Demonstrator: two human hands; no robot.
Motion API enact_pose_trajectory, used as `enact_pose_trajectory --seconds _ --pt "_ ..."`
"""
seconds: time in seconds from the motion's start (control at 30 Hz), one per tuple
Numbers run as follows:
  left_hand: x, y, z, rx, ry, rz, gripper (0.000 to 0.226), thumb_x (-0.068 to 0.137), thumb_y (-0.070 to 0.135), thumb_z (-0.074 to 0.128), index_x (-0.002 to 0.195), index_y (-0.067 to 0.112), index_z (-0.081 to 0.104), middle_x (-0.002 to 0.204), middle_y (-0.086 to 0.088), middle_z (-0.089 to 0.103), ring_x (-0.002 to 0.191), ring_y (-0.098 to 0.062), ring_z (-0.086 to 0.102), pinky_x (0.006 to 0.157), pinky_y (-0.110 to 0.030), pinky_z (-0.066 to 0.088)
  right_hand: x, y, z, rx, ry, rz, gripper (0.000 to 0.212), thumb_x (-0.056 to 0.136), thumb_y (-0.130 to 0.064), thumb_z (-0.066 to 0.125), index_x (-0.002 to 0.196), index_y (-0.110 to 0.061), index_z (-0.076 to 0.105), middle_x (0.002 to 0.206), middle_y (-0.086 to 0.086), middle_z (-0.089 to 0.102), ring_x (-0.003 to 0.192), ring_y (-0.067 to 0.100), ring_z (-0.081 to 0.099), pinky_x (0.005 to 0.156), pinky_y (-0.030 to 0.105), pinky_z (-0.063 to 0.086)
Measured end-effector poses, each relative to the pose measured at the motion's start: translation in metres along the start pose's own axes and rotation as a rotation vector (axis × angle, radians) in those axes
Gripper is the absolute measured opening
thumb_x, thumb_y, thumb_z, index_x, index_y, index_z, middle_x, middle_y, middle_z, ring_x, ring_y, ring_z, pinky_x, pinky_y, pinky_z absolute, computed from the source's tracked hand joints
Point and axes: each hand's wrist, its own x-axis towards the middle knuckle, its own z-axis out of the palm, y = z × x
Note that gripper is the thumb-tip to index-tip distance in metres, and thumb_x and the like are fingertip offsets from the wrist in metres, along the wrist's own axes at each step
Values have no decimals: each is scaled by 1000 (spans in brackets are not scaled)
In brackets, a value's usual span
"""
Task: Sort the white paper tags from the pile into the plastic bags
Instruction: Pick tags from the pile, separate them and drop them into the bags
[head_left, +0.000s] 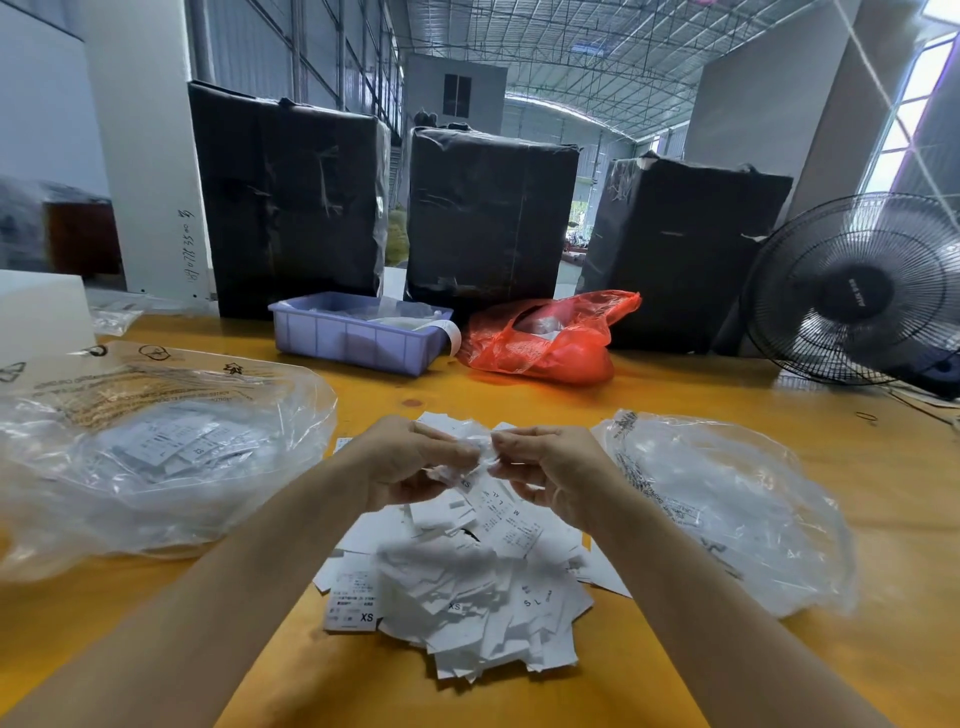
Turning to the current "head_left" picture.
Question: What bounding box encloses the red plastic bag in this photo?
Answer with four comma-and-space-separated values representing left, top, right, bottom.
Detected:
457, 289, 644, 386

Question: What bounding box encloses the person's left hand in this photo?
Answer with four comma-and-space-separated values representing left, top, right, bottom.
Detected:
339, 415, 483, 515

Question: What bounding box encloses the bundle of cables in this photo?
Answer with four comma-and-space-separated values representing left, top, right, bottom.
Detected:
892, 384, 960, 437

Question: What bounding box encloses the person's left forearm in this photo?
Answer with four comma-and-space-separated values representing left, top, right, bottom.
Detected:
0, 477, 377, 728

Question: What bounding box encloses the large black wrapped bale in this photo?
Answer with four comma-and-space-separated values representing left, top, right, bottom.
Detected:
187, 81, 393, 321
405, 126, 582, 321
579, 153, 795, 357

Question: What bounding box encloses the blue plastic bin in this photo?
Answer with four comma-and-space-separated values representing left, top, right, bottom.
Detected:
268, 291, 464, 378

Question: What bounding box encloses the grey cabin with window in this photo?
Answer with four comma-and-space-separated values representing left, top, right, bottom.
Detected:
402, 54, 510, 137

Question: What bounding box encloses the person's right forearm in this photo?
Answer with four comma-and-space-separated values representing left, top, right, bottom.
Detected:
585, 502, 899, 728

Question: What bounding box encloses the white pillar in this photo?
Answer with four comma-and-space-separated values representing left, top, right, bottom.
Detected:
78, 0, 216, 302

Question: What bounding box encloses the pile of white labels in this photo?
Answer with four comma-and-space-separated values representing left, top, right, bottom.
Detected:
313, 411, 633, 684

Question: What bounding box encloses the black table fan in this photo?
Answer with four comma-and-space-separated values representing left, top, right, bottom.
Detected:
742, 192, 960, 395

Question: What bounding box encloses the white paper label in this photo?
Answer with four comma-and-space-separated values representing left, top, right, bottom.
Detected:
423, 430, 503, 491

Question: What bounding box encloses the clear plastic bag black print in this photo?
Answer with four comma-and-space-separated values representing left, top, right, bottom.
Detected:
595, 408, 860, 620

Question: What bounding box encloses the white foam box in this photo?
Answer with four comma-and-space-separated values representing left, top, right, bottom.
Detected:
0, 270, 98, 369

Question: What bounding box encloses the person's right hand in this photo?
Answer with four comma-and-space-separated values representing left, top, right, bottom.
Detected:
487, 424, 626, 533

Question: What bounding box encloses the large clear bag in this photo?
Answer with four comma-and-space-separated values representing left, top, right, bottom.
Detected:
0, 345, 339, 584

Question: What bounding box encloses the brown wooden cabinet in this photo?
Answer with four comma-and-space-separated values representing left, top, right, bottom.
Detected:
45, 198, 123, 278

